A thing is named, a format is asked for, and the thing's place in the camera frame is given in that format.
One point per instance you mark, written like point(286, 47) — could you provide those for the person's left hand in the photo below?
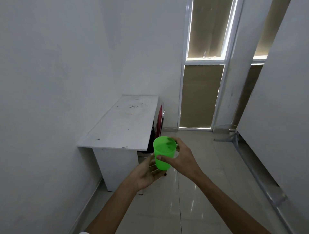
point(144, 174)

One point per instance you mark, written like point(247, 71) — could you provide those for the person's right hand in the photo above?
point(186, 162)

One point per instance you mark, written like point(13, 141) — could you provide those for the green plastic cup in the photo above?
point(164, 149)

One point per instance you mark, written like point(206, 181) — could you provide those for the person's left forearm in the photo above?
point(113, 209)

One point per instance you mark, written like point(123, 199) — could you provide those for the person's right forearm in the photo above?
point(229, 209)

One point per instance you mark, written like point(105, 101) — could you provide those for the red and black chair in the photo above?
point(159, 118)

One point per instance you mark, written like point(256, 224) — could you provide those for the small white table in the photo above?
point(125, 120)

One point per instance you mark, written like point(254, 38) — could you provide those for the white framed window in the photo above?
point(205, 61)
point(259, 57)

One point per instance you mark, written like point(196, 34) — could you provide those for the grey metal partition frame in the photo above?
point(256, 168)

